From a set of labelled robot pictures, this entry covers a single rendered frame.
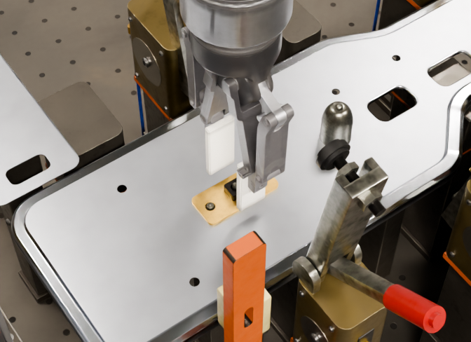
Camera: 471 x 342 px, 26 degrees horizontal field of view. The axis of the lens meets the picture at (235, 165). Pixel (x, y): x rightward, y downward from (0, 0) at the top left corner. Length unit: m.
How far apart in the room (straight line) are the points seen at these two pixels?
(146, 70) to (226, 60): 0.36
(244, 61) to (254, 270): 0.16
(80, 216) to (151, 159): 0.10
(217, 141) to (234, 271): 0.25
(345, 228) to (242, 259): 0.10
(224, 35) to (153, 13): 0.35
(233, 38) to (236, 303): 0.20
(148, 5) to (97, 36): 0.46
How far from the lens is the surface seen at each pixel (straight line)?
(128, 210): 1.01
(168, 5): 1.04
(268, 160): 0.88
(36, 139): 1.07
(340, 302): 0.89
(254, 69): 0.81
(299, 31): 1.17
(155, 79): 1.14
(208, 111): 0.93
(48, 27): 1.60
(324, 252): 0.85
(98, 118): 1.11
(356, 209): 0.78
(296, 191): 1.01
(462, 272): 1.04
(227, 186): 1.00
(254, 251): 0.74
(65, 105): 1.12
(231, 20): 0.76
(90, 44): 1.57
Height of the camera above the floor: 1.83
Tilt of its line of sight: 54 degrees down
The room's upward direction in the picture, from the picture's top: straight up
